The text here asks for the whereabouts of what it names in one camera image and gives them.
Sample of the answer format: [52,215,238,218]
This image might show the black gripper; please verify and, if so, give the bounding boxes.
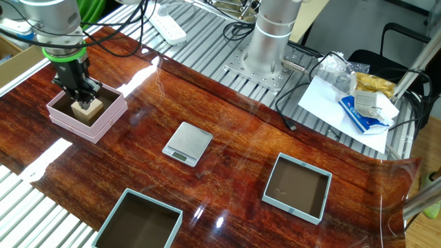
[51,56,103,111]

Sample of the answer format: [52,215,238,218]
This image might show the light wooden cube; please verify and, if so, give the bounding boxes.
[70,98,105,127]

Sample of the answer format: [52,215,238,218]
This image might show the pink cardboard box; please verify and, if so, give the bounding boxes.
[46,82,129,145]

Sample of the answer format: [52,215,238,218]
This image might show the open cardboard box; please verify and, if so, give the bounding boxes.
[0,36,48,89]

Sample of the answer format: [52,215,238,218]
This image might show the deep light blue box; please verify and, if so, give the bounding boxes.
[91,187,184,248]

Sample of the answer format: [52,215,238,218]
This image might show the shallow light blue box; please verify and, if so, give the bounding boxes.
[261,152,333,226]

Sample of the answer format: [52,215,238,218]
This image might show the green cloth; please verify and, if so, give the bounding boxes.
[76,0,107,31]

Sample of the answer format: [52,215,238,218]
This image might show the white power strip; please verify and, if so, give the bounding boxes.
[146,2,187,46]

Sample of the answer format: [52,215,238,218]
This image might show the silver digital scale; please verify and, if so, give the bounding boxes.
[161,121,214,168]

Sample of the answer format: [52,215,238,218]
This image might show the brass metal fixture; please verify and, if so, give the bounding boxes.
[210,0,260,21]

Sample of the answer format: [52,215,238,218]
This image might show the wood grain table mat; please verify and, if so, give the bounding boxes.
[0,25,423,248]

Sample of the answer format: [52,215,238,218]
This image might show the silver base connector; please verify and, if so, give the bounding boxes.
[281,58,308,75]

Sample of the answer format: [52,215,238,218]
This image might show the white paper sheet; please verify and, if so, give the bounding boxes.
[298,74,400,155]

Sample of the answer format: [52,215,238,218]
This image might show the tan wooden board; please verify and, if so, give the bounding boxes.
[289,0,331,44]

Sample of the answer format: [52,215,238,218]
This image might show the clear plastic bag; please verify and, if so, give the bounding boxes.
[316,51,371,94]

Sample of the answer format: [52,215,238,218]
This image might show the blue tissue pack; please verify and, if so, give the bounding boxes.
[338,95,392,135]

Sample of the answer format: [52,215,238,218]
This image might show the white plastic packet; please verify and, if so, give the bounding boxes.
[353,88,400,127]

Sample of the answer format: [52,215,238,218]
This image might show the gold foil bag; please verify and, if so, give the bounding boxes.
[354,71,397,99]

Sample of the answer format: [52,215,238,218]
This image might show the light green shoe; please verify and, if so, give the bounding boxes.
[420,170,441,220]

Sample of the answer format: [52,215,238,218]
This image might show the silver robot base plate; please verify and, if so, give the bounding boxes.
[223,40,313,93]

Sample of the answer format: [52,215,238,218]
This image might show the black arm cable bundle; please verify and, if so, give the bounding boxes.
[0,0,256,59]

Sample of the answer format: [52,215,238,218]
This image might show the black USB cable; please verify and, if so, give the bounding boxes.
[274,51,345,132]

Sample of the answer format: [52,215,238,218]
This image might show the black metal frame chair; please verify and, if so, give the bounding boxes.
[347,22,441,120]

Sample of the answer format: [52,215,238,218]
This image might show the aluminium frame post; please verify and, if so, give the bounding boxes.
[391,29,441,104]
[402,177,441,221]

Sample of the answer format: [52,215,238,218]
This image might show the black floor cables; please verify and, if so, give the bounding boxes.
[387,67,434,138]

